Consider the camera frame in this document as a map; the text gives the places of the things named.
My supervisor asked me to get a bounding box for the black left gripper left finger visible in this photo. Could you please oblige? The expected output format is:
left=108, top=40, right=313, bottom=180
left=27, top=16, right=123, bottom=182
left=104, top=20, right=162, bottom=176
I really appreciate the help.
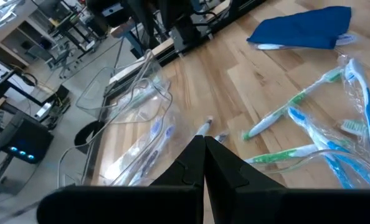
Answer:
left=36, top=135, right=206, bottom=224

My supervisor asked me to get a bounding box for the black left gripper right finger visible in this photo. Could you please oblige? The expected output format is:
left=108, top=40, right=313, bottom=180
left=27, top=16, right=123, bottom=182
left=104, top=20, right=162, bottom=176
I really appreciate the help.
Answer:
left=205, top=136, right=370, bottom=224

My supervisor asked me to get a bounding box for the purple toothbrush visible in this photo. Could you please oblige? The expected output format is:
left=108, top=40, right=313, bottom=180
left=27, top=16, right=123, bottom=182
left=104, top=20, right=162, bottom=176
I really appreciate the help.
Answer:
left=128, top=123, right=177, bottom=187
left=214, top=131, right=230, bottom=144
left=103, top=117, right=163, bottom=184

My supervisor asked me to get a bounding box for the dark blue cloth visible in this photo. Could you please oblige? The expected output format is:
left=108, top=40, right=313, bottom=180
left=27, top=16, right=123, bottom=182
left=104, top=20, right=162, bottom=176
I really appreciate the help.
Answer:
left=246, top=5, right=353, bottom=50

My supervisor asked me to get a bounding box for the wooden shelf unit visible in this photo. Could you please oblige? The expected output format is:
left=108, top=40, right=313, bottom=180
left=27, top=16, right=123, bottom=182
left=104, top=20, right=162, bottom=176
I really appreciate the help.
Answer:
left=0, top=0, right=58, bottom=68

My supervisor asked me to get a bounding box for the black computer tower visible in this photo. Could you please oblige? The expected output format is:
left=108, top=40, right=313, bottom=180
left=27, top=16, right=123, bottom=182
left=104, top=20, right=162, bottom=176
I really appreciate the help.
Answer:
left=0, top=111, right=55, bottom=164

